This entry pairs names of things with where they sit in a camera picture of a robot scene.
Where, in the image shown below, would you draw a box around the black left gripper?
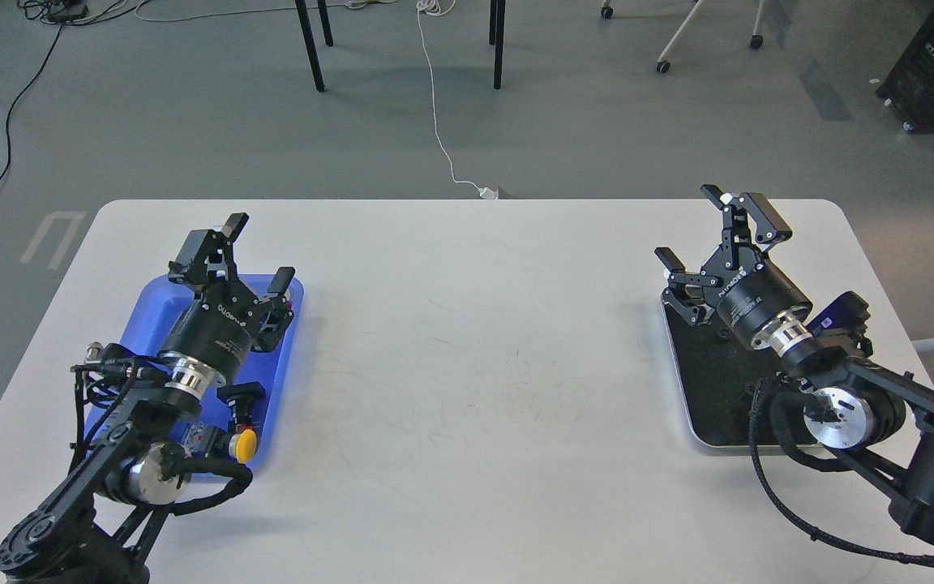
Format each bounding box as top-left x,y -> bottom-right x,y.
158,213 -> 296,397

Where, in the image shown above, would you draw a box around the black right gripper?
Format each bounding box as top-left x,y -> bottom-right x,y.
653,184 -> 812,356

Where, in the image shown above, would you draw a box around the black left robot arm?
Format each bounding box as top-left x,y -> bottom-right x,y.
0,213 -> 295,583

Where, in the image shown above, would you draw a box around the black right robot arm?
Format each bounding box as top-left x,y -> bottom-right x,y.
655,184 -> 934,568

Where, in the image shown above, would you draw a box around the blue plastic tray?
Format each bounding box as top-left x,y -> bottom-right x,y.
85,273 -> 304,472

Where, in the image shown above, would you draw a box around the metal tray with black mat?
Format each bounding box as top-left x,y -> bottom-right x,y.
664,303 -> 795,448

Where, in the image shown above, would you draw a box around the yellow push button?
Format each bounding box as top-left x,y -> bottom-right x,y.
225,427 -> 259,463

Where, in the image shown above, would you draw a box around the white chair base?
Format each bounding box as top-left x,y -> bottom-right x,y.
639,1 -> 768,76

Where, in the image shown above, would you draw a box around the black table legs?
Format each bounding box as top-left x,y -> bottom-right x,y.
294,0 -> 508,92

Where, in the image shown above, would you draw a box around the black push button switch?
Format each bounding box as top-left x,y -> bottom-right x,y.
216,381 -> 266,433

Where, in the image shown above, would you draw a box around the black cable on floor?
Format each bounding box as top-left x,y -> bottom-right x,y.
0,0 -> 135,307

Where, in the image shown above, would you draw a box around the white cable on floor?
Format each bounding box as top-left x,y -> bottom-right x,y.
415,0 -> 499,199

